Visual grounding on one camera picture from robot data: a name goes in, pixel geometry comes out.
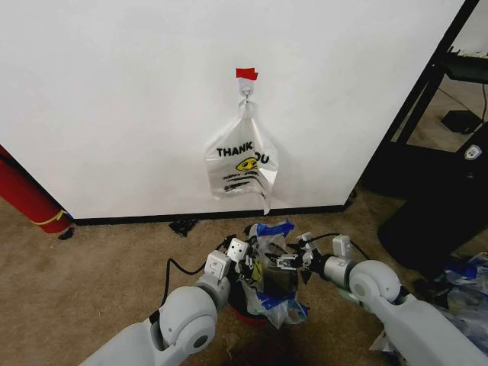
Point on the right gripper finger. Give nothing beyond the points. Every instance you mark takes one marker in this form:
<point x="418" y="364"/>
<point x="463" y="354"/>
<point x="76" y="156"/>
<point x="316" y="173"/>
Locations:
<point x="299" y="253"/>
<point x="288" y="264"/>

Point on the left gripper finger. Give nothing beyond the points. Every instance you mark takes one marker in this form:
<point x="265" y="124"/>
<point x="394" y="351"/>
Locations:
<point x="249" y="261"/>
<point x="251" y="275"/>

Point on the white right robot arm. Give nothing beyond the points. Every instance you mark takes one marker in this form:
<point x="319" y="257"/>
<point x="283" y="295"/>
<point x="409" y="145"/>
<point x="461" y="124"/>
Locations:
<point x="385" y="289"/>

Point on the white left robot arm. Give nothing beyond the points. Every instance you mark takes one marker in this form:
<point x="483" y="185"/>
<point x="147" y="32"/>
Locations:
<point x="179" y="316"/>

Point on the red black trash bin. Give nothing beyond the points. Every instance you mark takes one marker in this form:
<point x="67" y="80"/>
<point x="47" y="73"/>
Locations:
<point x="244" y="305"/>

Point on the clear blue printed plastic bag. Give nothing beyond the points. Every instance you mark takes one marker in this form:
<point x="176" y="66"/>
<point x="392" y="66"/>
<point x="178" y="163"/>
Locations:
<point x="278" y="305"/>

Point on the white thank you plastic bag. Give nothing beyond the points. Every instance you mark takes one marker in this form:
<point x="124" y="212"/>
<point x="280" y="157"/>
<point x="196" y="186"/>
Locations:
<point x="238" y="164"/>

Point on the black baseboard strip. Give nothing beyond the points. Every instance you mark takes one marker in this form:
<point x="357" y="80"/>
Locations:
<point x="209" y="218"/>

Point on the black plastic scrap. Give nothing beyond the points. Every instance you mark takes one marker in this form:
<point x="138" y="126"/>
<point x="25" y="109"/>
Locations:
<point x="183" y="226"/>
<point x="67" y="233"/>

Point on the white paper scrap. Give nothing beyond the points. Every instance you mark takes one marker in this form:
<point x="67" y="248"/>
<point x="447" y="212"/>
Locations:
<point x="380" y="342"/>

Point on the pile of blue plastic bags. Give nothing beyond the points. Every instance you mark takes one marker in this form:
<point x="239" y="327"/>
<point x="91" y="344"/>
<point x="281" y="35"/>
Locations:
<point x="463" y="282"/>

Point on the black metal rack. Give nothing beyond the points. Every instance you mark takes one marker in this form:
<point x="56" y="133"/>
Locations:
<point x="434" y="171"/>

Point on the red tape strip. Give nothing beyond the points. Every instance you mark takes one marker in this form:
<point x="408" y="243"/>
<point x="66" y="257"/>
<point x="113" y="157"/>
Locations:
<point x="247" y="73"/>

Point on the small black box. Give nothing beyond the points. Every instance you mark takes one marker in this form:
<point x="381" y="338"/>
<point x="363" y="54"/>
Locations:
<point x="460" y="121"/>

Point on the red cylinder with yellow band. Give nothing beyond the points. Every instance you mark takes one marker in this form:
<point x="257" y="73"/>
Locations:
<point x="26" y="190"/>

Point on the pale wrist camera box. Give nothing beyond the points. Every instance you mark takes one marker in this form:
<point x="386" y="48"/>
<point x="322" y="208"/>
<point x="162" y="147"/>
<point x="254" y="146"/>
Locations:
<point x="238" y="249"/>
<point x="306" y="242"/>

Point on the clear metal wall hook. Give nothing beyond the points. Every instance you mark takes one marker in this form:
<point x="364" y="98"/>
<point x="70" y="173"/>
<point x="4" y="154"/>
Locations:
<point x="246" y="89"/>

